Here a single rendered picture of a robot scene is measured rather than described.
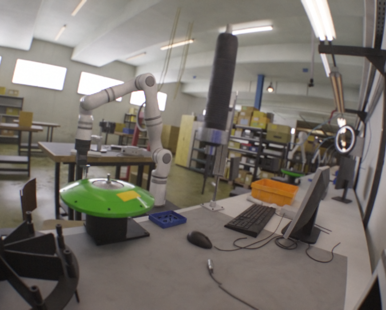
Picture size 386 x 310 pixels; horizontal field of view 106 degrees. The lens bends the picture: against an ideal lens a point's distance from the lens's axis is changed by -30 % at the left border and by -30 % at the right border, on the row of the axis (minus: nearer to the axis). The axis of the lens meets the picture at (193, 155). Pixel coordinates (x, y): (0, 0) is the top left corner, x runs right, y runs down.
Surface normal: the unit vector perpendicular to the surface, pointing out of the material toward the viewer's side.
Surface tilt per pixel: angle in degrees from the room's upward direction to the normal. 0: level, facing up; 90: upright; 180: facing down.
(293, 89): 90
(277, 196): 94
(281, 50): 90
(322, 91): 90
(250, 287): 0
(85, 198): 23
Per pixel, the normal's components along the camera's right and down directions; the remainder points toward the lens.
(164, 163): 0.60, 0.24
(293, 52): -0.66, -0.04
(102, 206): 0.26, -0.84
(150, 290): 0.16, -0.98
